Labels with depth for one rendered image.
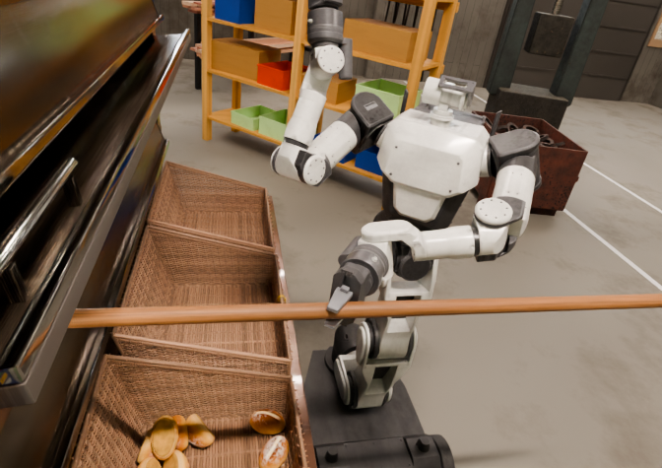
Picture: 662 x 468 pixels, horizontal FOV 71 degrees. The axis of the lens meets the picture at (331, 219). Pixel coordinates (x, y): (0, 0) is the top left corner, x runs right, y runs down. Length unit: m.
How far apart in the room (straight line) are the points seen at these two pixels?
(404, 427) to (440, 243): 1.16
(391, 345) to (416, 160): 0.67
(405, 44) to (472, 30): 5.91
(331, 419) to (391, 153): 1.16
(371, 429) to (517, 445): 0.72
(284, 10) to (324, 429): 3.23
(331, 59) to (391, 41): 2.50
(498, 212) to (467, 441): 1.45
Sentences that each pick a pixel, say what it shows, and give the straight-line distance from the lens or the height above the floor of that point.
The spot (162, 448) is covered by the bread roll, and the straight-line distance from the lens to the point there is 1.31.
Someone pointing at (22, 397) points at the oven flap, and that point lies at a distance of 0.48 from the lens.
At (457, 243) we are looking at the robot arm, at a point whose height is 1.25.
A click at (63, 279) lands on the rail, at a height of 1.43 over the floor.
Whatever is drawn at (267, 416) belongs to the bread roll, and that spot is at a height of 0.65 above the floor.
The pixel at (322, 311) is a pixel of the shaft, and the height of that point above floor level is 1.21.
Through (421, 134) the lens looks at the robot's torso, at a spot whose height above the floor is 1.38.
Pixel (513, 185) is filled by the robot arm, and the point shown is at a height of 1.35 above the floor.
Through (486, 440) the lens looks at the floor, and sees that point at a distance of 2.36.
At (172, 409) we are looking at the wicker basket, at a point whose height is 0.64.
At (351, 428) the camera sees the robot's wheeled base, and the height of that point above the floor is 0.17.
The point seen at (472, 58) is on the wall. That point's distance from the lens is 9.56.
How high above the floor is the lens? 1.74
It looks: 29 degrees down
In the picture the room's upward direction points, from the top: 8 degrees clockwise
